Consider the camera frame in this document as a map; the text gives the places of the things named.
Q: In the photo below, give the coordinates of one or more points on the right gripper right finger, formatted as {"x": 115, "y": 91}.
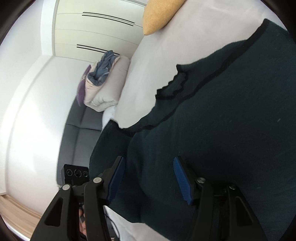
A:
{"x": 221, "y": 211}

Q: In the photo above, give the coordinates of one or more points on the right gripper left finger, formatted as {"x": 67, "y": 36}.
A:
{"x": 60, "y": 220}

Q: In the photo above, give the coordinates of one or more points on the dark green knit sweater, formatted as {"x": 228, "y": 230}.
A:
{"x": 231, "y": 116}

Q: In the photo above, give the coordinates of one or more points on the person's left hand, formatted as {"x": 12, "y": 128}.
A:
{"x": 82, "y": 224}

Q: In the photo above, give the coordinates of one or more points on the dark grey upholstered headboard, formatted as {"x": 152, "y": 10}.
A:
{"x": 81, "y": 132}

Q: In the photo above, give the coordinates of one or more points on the white pillow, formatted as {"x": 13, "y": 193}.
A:
{"x": 108, "y": 114}

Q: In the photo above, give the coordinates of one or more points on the folded beige duvet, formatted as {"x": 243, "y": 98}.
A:
{"x": 108, "y": 94}

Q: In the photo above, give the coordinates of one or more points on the purple cushion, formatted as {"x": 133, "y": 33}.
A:
{"x": 80, "y": 94}

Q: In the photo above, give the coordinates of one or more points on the blue grey folded cloth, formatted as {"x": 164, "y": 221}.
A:
{"x": 102, "y": 69}

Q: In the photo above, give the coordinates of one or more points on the cream wardrobe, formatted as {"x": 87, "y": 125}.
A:
{"x": 85, "y": 30}

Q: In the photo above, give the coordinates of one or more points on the yellow pillow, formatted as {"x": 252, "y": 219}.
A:
{"x": 158, "y": 13}

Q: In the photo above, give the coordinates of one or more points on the white bed sheet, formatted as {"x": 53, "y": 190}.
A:
{"x": 197, "y": 30}

